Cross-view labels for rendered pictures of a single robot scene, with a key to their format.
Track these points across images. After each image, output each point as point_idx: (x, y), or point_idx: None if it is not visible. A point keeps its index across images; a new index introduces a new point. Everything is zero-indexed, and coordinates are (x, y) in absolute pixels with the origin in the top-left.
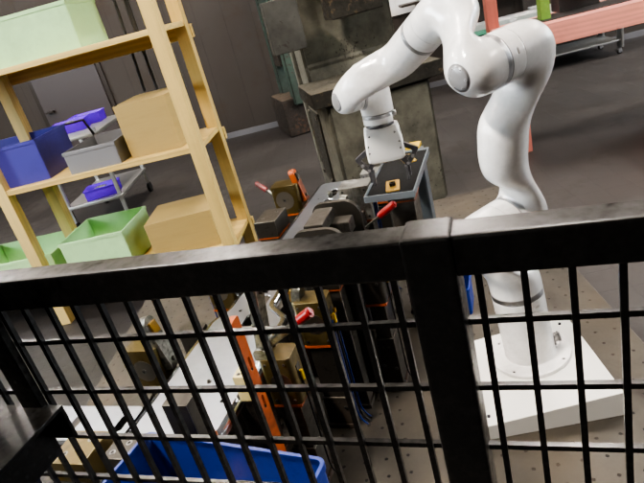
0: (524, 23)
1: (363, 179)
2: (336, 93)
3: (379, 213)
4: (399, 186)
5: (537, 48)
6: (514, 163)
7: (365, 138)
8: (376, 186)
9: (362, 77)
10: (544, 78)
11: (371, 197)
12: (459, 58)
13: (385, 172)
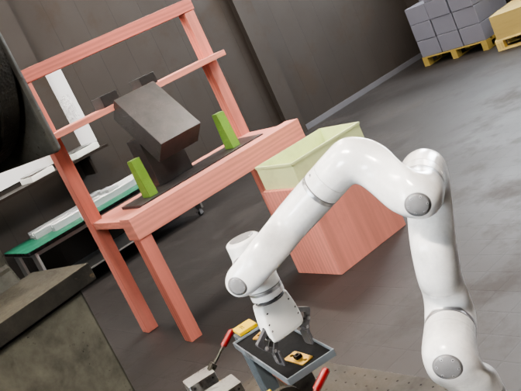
0: (424, 152)
1: (225, 380)
2: (239, 275)
3: (317, 385)
4: (308, 354)
5: (444, 167)
6: (457, 267)
7: (263, 316)
8: (278, 368)
9: (270, 247)
10: (450, 189)
11: (295, 376)
12: (415, 188)
13: (263, 354)
